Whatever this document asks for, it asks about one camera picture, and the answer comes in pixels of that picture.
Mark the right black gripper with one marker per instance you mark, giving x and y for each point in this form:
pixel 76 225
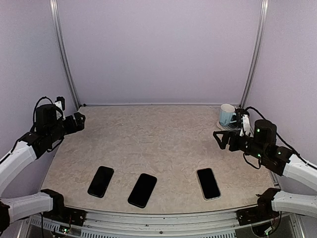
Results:
pixel 233 134

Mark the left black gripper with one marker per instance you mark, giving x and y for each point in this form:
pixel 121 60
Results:
pixel 79 124

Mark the clear phone case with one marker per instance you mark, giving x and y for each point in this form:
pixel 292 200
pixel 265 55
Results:
pixel 217 196

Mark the black phone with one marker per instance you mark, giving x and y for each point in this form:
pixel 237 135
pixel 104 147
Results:
pixel 100 182
pixel 142 190

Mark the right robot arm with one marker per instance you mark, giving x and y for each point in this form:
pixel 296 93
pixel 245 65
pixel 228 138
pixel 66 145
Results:
pixel 284 161

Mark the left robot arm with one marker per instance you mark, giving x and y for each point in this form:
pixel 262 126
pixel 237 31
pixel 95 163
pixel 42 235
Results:
pixel 49 128

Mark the white coaster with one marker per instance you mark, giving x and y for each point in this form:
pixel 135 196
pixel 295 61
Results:
pixel 231 126

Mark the light blue mug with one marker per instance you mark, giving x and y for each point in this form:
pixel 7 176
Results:
pixel 227 112

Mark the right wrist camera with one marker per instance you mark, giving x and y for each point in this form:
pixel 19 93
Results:
pixel 243 122

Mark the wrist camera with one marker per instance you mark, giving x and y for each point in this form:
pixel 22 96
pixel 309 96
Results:
pixel 243 122
pixel 60 102

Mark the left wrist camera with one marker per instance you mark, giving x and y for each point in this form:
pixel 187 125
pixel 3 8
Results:
pixel 60 102

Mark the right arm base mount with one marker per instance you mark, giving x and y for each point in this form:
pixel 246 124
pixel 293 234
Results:
pixel 254 215

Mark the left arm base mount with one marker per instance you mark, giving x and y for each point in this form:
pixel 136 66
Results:
pixel 69 216

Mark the left aluminium frame post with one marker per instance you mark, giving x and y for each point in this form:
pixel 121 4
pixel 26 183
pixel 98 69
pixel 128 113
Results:
pixel 63 54

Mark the aluminium frame post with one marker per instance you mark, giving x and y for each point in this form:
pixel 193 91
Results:
pixel 63 54
pixel 256 52

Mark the front aluminium rail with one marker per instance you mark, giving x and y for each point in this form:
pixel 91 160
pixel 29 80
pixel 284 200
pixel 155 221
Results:
pixel 223 224

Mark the right aluminium frame post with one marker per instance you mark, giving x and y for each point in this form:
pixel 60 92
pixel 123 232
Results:
pixel 256 52

